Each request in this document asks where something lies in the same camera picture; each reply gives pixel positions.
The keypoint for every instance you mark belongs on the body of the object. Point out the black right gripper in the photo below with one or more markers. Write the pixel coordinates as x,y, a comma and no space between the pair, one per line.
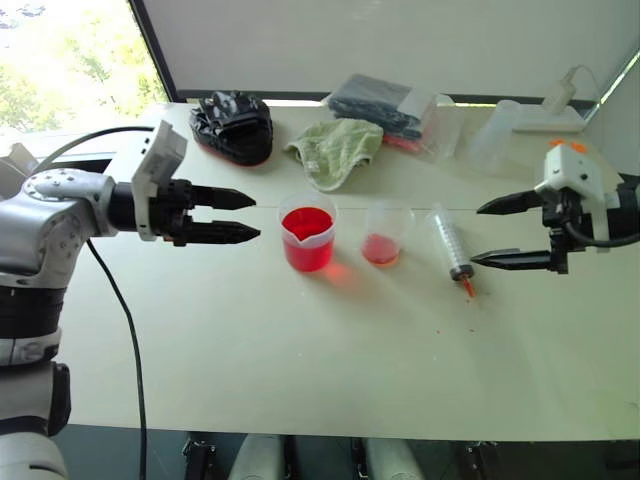
555,210

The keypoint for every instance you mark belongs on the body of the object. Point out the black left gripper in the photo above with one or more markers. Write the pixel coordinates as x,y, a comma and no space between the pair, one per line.
172,210

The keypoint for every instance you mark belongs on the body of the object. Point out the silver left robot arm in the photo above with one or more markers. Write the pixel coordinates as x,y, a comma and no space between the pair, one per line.
45,220

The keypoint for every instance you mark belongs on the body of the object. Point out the clear plastic syringe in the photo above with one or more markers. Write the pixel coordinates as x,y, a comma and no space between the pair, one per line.
450,240

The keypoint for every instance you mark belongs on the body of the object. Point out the beaker of red liquid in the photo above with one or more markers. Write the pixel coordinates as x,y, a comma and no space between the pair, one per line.
307,245

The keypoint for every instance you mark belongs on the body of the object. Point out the small clear plastic cup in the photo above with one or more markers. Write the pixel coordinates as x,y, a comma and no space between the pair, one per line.
382,250

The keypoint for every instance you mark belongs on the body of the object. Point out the black crumpled plastic bag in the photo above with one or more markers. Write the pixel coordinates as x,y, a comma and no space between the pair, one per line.
235,130

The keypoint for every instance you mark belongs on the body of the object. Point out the orange tape piece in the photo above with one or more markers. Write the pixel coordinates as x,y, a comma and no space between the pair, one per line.
556,144
578,148

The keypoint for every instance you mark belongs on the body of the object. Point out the white flat box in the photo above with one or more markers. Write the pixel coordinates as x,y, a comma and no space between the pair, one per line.
550,122

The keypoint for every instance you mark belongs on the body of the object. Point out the green towel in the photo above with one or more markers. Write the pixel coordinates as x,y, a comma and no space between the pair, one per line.
335,150

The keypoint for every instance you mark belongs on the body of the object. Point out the clear bag with dark cloth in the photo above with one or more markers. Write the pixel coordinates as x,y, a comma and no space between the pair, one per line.
380,107

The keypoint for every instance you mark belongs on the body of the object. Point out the grey rounded shape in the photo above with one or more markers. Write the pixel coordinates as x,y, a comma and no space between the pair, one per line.
392,460
257,457

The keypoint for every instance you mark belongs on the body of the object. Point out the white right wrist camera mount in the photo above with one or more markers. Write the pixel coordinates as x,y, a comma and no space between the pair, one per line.
570,170

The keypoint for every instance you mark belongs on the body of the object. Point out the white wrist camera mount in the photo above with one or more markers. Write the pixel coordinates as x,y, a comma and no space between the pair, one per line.
159,155
570,170

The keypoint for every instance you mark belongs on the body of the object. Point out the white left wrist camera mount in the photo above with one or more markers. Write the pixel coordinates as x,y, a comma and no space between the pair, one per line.
159,155

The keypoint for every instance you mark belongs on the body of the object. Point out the black table bracket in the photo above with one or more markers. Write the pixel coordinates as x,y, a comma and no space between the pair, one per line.
200,457
477,460

